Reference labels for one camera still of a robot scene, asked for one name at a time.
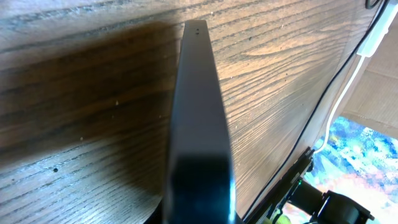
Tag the Samsung Galaxy smartphone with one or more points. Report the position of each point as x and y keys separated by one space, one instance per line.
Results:
x=199 y=183

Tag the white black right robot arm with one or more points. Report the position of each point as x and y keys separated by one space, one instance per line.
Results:
x=327 y=207

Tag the white power strip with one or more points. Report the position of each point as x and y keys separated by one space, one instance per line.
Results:
x=380 y=27

